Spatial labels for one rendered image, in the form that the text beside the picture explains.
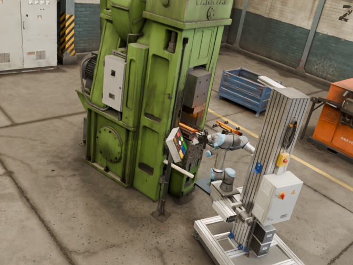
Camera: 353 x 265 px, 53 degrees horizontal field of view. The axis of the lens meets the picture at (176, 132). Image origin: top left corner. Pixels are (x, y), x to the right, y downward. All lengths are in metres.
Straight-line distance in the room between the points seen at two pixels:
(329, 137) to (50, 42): 6.47
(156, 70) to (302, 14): 8.43
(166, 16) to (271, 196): 2.15
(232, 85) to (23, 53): 4.80
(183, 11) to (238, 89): 4.68
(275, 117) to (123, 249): 2.19
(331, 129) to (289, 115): 4.10
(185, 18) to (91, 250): 2.67
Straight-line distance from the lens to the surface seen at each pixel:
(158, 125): 4.36
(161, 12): 4.04
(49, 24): 8.99
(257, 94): 8.09
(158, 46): 4.15
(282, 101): 3.35
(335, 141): 7.44
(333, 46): 11.71
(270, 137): 3.49
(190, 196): 5.09
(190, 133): 4.55
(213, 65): 4.72
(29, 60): 9.02
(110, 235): 4.37
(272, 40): 12.76
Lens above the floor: 3.03
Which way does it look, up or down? 27 degrees down
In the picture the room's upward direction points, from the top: 9 degrees clockwise
